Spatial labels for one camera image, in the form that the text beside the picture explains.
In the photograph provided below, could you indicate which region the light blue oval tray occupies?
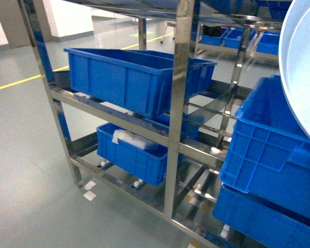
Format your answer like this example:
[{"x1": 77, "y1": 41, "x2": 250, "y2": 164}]
[{"x1": 279, "y1": 1, "x2": 310, "y2": 138}]

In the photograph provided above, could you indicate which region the stainless steel shelf rack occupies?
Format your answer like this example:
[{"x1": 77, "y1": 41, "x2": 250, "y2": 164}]
[{"x1": 18, "y1": 1, "x2": 283, "y2": 247}]

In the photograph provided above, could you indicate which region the blue bin on lower shelf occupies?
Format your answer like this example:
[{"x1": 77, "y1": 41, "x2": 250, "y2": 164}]
[{"x1": 97, "y1": 123, "x2": 168, "y2": 186}]

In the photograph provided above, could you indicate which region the blue bin on shelf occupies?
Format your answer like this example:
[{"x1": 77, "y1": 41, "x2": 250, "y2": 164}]
[
  {"x1": 64, "y1": 48, "x2": 173, "y2": 117},
  {"x1": 97, "y1": 123, "x2": 168, "y2": 186}
]

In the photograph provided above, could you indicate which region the blue bin on upper shelf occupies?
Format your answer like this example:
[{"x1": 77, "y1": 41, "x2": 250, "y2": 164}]
[{"x1": 64, "y1": 48, "x2": 173, "y2": 117}]

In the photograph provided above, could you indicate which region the rear steel shelf rack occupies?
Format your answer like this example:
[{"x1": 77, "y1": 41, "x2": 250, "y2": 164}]
[{"x1": 191, "y1": 0, "x2": 292, "y2": 63}]

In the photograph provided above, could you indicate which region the white foam packing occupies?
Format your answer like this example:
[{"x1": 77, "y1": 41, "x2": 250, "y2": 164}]
[{"x1": 112, "y1": 129, "x2": 159, "y2": 150}]

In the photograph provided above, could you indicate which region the blue crate front upper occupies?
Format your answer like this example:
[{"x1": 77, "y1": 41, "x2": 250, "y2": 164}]
[{"x1": 220, "y1": 75, "x2": 310, "y2": 219}]

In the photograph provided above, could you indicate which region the blue crate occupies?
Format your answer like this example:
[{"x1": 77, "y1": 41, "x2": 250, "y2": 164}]
[
  {"x1": 212, "y1": 185, "x2": 310, "y2": 247},
  {"x1": 220, "y1": 75, "x2": 310, "y2": 219}
]

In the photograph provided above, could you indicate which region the blue crate front lower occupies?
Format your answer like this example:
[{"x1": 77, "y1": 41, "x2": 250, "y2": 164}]
[{"x1": 212, "y1": 185, "x2": 310, "y2": 247}]

